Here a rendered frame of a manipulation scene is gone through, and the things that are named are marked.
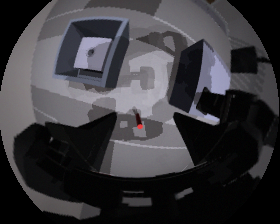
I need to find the red peg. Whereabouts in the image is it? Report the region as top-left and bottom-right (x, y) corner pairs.
(135, 113), (142, 128)

